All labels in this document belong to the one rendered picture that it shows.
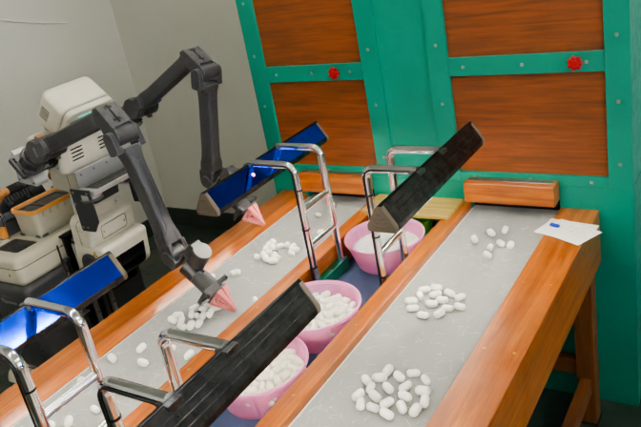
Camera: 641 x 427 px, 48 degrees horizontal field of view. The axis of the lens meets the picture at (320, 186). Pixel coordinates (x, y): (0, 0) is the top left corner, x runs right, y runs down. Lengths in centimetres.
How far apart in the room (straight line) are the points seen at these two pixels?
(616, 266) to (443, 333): 83
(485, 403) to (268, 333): 52
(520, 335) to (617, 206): 73
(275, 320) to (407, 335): 60
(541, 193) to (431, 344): 74
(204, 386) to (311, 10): 164
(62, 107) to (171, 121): 209
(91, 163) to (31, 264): 46
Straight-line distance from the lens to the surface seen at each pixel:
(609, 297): 259
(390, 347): 186
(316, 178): 271
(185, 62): 244
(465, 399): 163
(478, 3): 232
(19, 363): 151
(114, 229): 276
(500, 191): 240
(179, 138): 458
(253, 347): 132
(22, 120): 421
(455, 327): 190
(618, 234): 244
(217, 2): 406
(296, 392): 173
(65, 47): 440
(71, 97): 258
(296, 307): 141
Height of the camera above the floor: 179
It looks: 21 degrees down
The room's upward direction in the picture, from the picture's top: 11 degrees counter-clockwise
